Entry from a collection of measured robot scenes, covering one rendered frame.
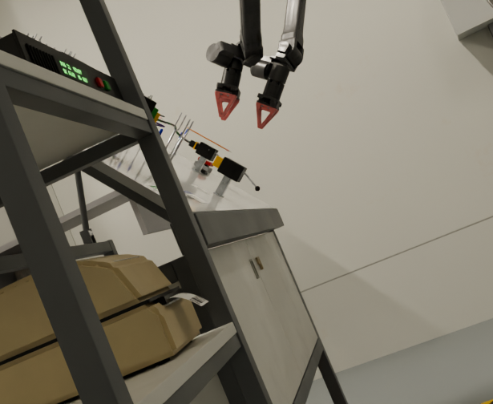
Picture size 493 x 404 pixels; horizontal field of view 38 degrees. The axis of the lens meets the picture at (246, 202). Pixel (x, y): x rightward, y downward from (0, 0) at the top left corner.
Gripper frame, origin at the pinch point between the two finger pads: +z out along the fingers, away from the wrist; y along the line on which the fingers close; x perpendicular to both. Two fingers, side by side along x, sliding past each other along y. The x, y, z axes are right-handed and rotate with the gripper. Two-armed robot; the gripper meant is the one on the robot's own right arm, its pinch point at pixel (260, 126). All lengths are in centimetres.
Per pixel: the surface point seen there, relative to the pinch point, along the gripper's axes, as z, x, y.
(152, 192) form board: 22, 2, 92
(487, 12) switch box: -88, 59, -121
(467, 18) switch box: -83, 52, -122
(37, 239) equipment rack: 24, 13, 155
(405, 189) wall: 0, 53, -147
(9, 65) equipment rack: 9, 0, 149
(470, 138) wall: -34, 73, -142
